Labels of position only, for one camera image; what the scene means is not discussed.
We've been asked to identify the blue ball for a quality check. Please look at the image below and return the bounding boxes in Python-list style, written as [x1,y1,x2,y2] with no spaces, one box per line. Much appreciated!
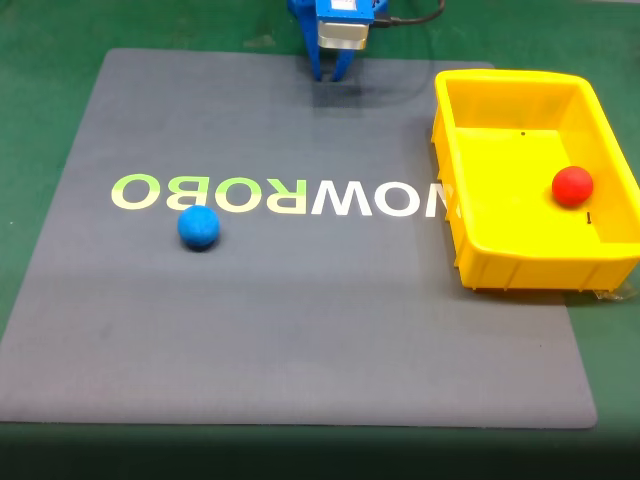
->
[177,204,221,250]

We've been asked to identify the silver camera box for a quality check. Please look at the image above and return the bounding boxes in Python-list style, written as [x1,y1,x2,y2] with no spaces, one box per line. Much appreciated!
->
[317,20,370,52]

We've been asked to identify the black cable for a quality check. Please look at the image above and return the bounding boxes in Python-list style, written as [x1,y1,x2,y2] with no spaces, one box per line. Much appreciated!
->
[372,0,447,28]

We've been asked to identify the clear plastic bag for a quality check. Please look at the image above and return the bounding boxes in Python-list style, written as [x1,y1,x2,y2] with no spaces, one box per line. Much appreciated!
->
[593,280,640,302]

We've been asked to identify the grey mat with lettering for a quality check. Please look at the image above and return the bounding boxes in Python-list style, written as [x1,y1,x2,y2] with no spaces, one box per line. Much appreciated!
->
[0,47,599,430]

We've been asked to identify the yellow plastic bin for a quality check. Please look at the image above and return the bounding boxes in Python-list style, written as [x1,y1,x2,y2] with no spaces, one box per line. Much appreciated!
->
[430,68,640,293]

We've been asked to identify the red ball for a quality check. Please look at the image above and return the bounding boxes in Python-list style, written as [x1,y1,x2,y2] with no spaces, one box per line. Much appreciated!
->
[551,165,595,208]

